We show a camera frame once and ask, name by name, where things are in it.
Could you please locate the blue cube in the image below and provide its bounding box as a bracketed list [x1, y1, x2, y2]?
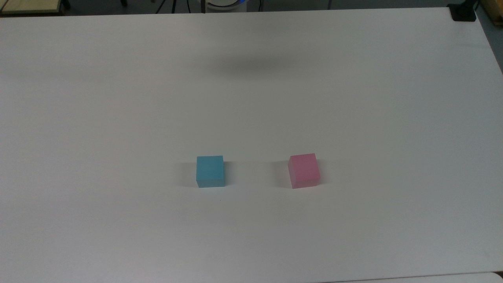
[196, 155, 226, 188]

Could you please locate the pink cube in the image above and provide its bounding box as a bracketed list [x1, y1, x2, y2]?
[288, 153, 321, 189]

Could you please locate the black tripod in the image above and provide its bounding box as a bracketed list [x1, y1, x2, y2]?
[155, 0, 194, 15]

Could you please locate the light wooden board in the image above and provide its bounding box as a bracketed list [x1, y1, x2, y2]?
[0, 0, 64, 16]

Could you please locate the wooden crate edge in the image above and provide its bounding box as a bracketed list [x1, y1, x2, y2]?
[478, 0, 503, 28]

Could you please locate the black camera stand clamp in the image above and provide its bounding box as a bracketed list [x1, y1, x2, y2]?
[447, 0, 479, 22]

